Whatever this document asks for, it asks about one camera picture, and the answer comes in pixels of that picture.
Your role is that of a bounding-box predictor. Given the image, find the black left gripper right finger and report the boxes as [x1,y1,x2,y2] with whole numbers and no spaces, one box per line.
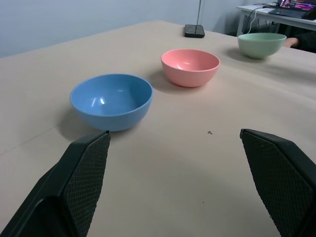
[239,128,316,237]

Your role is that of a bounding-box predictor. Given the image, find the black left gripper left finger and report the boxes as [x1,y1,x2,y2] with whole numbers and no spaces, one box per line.
[0,130,111,237]

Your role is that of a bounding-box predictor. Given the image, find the person's bare hand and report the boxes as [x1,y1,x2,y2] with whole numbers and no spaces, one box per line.
[282,38,300,48]

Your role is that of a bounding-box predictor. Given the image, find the blue bowl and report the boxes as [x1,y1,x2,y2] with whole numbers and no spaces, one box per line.
[70,74,154,132]

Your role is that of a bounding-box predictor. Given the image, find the green bowl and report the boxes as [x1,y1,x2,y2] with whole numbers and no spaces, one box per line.
[237,33,287,59]

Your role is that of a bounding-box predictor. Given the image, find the person's dark sleeve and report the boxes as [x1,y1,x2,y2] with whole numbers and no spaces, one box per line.
[288,24,316,53]

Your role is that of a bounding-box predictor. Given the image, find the red bowl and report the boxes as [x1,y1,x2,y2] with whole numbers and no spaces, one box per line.
[160,48,221,88]

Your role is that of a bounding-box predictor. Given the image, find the white desk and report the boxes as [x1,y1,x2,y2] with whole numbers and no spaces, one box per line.
[236,4,316,37]

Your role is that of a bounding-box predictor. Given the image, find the black stand base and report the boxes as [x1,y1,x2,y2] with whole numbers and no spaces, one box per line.
[184,24,206,39]

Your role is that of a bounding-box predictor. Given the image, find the black laptop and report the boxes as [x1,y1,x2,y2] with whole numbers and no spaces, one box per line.
[268,0,316,18]

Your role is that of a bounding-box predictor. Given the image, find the white cable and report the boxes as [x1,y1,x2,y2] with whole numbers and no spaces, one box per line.
[247,7,265,35]

